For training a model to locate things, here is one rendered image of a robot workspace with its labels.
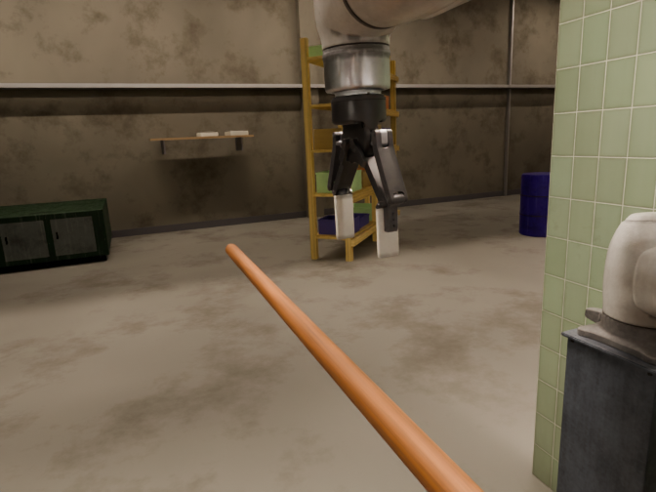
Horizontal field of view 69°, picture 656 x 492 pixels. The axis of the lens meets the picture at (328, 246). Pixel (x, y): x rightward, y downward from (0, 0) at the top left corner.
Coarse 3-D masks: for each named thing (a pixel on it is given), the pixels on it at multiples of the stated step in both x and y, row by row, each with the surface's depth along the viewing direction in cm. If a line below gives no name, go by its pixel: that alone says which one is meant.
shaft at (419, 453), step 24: (240, 264) 102; (264, 288) 83; (288, 312) 70; (312, 336) 60; (336, 360) 53; (360, 384) 48; (360, 408) 46; (384, 408) 43; (384, 432) 41; (408, 432) 39; (408, 456) 38; (432, 456) 36; (432, 480) 35; (456, 480) 34
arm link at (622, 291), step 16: (624, 224) 96; (640, 224) 92; (624, 240) 94; (640, 240) 91; (608, 256) 99; (624, 256) 94; (640, 256) 91; (608, 272) 98; (624, 272) 94; (640, 272) 91; (608, 288) 98; (624, 288) 95; (640, 288) 91; (608, 304) 99; (624, 304) 95; (640, 304) 92; (624, 320) 96; (640, 320) 94
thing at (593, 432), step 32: (576, 352) 105; (608, 352) 96; (576, 384) 106; (608, 384) 98; (640, 384) 92; (576, 416) 107; (608, 416) 99; (640, 416) 93; (576, 448) 108; (608, 448) 100; (640, 448) 93; (576, 480) 109; (608, 480) 101; (640, 480) 94
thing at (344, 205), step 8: (336, 200) 74; (344, 200) 74; (336, 208) 74; (344, 208) 74; (352, 208) 75; (336, 216) 74; (344, 216) 75; (352, 216) 75; (336, 224) 75; (344, 224) 75; (352, 224) 76; (336, 232) 75; (344, 232) 75; (352, 232) 76
